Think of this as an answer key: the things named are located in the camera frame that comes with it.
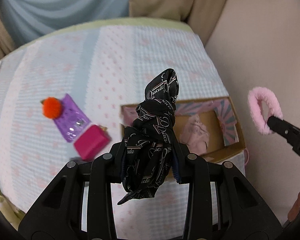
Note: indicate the patterned blue pink bedspread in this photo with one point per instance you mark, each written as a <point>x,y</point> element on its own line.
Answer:
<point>102,66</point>

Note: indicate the orange pompom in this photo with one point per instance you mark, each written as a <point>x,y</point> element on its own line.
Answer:
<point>51,108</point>

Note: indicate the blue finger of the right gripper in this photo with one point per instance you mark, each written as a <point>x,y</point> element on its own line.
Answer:
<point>287,131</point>

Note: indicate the black printed scarf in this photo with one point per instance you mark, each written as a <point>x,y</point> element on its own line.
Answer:
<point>148,141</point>

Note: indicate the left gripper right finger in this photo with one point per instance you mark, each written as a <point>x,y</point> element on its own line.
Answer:
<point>221,204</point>

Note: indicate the light blue hanging sheet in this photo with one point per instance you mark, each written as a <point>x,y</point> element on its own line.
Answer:
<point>27,20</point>

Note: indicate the cardboard box pink pattern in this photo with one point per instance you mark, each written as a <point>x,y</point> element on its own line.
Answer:
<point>217,114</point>

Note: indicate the purple plastic packet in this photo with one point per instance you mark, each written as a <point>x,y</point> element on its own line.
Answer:
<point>72,121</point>

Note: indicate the green blanket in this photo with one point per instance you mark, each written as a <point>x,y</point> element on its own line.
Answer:
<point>13,214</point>

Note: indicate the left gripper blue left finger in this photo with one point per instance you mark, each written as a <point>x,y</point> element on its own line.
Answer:
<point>77,203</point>

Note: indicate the magenta pouch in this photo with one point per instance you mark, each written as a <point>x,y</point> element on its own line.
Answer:
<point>91,142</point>

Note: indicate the pink fluffy scrunchie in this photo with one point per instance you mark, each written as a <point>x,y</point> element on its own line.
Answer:
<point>263,104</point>

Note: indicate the pink patterned cloth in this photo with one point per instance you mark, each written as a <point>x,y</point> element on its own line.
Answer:
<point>195,135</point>

